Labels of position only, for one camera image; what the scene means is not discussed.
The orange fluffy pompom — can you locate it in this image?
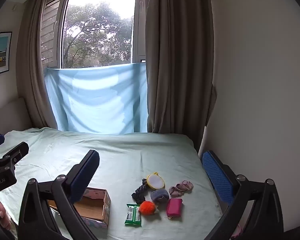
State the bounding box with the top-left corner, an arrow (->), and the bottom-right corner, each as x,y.
139,201 -> 157,216

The pink zip pouch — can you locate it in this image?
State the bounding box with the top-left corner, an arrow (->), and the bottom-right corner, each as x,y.
166,198 -> 183,218

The yellow rimmed round pad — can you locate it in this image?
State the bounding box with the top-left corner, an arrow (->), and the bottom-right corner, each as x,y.
146,172 -> 166,190

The beige curtain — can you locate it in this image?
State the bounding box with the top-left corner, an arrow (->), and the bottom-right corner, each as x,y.
16,0 -> 58,130
145,0 -> 217,150

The person's left hand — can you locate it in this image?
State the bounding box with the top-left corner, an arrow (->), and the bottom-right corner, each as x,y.
0,199 -> 12,230

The window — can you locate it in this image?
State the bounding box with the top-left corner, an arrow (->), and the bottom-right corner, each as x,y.
41,0 -> 147,69

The light blue hanging cloth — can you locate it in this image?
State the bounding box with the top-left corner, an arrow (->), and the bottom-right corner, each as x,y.
44,62 -> 148,135

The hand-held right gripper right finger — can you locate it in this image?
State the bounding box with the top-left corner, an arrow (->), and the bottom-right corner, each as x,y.
202,151 -> 284,240

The grey blue sock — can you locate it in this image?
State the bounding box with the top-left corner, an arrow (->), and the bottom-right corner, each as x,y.
150,189 -> 170,204

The cardboard box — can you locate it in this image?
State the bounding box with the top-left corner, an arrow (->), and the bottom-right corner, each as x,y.
48,187 -> 111,228

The louvred window shutter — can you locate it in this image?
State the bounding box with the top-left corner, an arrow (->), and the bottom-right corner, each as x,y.
41,0 -> 62,61

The bed with pale green sheet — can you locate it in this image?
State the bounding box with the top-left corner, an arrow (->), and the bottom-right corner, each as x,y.
0,127 -> 224,240

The framed wall picture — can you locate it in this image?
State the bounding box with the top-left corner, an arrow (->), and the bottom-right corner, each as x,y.
0,32 -> 13,77

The dusty pink garment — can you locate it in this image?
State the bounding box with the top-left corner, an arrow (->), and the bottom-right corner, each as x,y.
169,180 -> 194,197

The green wipes packet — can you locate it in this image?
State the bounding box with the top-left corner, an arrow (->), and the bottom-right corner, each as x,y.
124,203 -> 142,227

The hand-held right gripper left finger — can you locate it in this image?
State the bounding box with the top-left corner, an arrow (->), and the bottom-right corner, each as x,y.
18,149 -> 100,240

